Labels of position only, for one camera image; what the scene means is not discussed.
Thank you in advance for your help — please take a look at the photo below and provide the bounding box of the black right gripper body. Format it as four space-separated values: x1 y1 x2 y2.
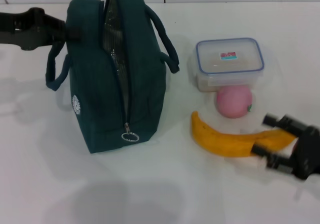
291 124 320 182

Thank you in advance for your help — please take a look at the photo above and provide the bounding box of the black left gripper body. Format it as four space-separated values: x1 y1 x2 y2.
0 7 55 51

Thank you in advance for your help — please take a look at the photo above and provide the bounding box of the pink toy peach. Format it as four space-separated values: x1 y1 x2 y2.
215 85 254 119

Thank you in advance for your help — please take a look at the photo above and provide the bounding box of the yellow banana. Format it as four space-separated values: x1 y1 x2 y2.
191 110 296 158

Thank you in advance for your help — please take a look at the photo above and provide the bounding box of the clear plastic food container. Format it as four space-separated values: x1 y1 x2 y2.
193 36 265 93

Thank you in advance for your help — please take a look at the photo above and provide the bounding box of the dark teal insulated lunch bag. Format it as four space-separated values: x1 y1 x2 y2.
44 0 180 155

